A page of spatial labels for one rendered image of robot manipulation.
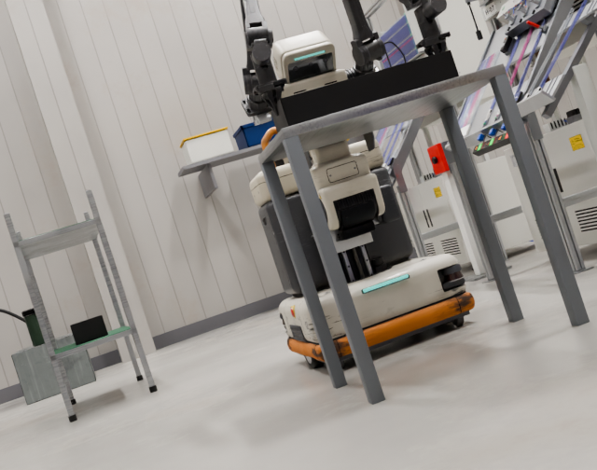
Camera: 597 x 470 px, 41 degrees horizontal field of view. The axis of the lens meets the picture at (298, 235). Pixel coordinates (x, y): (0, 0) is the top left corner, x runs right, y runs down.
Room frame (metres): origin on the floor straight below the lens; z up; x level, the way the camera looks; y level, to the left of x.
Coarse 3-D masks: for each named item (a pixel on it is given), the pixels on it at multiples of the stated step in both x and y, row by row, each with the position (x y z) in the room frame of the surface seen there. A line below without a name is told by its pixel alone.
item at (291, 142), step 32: (416, 96) 2.30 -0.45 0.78; (448, 96) 2.47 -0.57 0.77; (512, 96) 2.36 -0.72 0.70; (288, 128) 2.22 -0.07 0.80; (320, 128) 2.24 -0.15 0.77; (352, 128) 2.47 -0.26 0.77; (448, 128) 2.77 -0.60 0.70; (512, 128) 2.36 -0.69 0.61; (288, 160) 2.25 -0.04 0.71; (480, 192) 2.77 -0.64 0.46; (544, 192) 2.36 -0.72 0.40; (288, 224) 2.62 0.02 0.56; (320, 224) 2.22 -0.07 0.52; (480, 224) 2.76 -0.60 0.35; (544, 224) 2.36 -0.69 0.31; (512, 288) 2.77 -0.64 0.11; (576, 288) 2.36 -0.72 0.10; (320, 320) 2.62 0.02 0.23; (352, 320) 2.22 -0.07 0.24; (512, 320) 2.76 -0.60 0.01; (576, 320) 2.36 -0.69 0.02
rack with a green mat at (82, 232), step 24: (96, 216) 4.17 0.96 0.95; (24, 240) 4.06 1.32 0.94; (48, 240) 4.19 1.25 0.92; (72, 240) 4.60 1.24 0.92; (96, 240) 5.01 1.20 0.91; (24, 264) 4.05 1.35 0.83; (120, 288) 4.17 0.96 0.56; (120, 312) 5.01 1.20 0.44; (48, 336) 4.05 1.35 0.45; (120, 336) 4.15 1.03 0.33; (144, 360) 4.17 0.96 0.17; (72, 408) 4.05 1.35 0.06
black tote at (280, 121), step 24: (384, 72) 2.46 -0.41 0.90; (408, 72) 2.48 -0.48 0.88; (432, 72) 2.50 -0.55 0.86; (456, 72) 2.51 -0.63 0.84; (288, 96) 2.40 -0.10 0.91; (312, 96) 2.41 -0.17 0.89; (336, 96) 2.43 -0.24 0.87; (360, 96) 2.44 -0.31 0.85; (384, 96) 2.46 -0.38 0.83; (288, 120) 2.39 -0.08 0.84
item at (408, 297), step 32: (448, 256) 3.02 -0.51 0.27; (352, 288) 2.94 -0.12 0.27; (384, 288) 2.94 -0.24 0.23; (416, 288) 2.97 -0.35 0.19; (448, 288) 3.00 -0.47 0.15; (288, 320) 3.31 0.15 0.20; (384, 320) 2.94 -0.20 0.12; (416, 320) 2.95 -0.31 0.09; (448, 320) 3.01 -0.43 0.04; (320, 352) 2.89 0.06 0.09; (352, 352) 2.92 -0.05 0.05
